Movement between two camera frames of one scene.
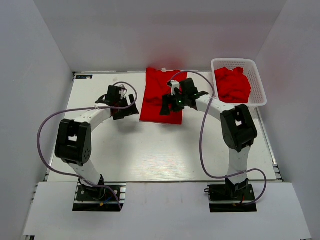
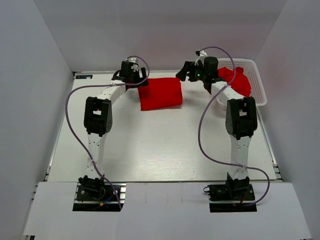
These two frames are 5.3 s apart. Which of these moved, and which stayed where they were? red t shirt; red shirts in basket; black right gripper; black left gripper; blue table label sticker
Moved: black right gripper; black left gripper; red t shirt
Stayed: red shirts in basket; blue table label sticker
